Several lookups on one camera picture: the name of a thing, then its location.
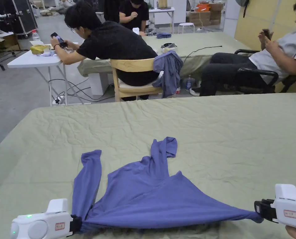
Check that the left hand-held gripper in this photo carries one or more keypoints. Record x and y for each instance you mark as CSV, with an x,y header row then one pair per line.
x,y
38,225

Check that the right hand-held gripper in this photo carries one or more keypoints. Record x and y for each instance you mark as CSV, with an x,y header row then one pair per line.
x,y
291,206

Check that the blue long-sleeved shirt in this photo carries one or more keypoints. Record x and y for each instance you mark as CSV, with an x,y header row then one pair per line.
x,y
150,199

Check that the bed with pale green sheet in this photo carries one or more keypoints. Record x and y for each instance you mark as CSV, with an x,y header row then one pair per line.
x,y
202,41
225,139

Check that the white power strip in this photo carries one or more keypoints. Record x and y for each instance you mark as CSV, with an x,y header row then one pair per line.
x,y
56,100

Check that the plastic water bottle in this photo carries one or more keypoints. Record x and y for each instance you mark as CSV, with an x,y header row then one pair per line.
x,y
189,83

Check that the blue garment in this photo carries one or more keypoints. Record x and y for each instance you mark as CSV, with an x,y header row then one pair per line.
x,y
169,69

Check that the stack of cartons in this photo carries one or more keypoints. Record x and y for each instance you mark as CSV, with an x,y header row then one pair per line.
x,y
205,15

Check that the black flight case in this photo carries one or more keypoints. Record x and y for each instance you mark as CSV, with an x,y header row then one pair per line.
x,y
23,15

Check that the small blue cloth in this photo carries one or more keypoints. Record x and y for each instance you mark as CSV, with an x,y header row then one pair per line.
x,y
163,35

